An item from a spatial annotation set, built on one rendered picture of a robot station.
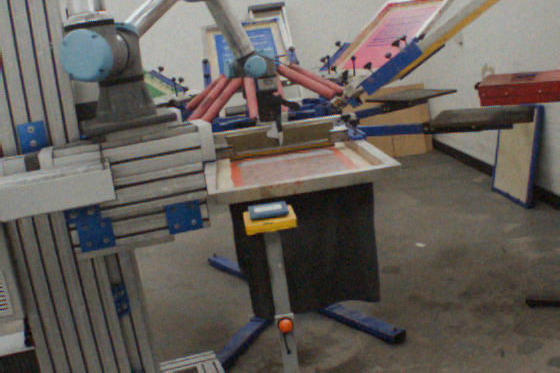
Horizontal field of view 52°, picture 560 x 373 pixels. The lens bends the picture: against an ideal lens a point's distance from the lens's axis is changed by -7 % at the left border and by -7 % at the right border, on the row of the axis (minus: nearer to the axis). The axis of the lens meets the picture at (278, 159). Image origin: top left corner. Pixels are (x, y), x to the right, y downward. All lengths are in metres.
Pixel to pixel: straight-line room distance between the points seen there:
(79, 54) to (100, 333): 0.84
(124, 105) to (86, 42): 0.21
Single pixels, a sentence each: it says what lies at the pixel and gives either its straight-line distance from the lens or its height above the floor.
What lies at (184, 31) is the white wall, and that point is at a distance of 6.45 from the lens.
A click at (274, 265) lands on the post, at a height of 0.82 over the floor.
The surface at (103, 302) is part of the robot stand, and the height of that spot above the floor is 0.74.
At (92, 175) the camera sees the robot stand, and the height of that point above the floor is 1.16.
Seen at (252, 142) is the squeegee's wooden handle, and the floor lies 1.02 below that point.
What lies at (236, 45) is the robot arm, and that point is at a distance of 2.12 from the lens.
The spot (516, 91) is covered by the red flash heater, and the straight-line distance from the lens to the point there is 2.63.
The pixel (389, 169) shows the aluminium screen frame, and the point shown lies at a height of 0.98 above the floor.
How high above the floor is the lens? 1.40
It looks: 11 degrees down
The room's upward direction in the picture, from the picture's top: 8 degrees counter-clockwise
